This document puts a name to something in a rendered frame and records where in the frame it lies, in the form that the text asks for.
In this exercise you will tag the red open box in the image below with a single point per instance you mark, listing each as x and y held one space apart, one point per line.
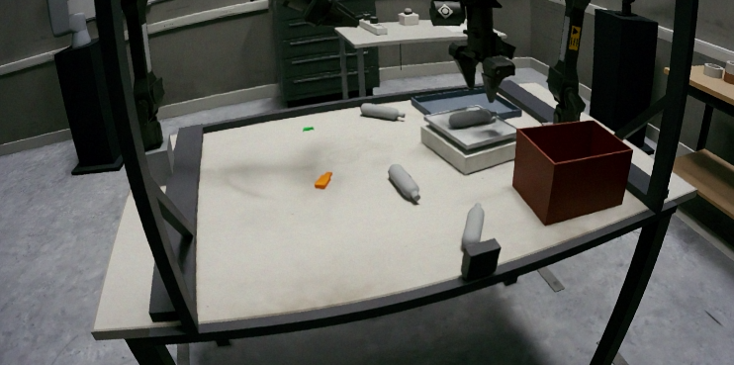
581 185

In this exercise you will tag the white digital weighing scale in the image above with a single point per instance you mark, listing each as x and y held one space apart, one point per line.
464 152

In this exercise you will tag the small orange stepped block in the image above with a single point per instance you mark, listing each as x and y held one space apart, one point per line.
323 181

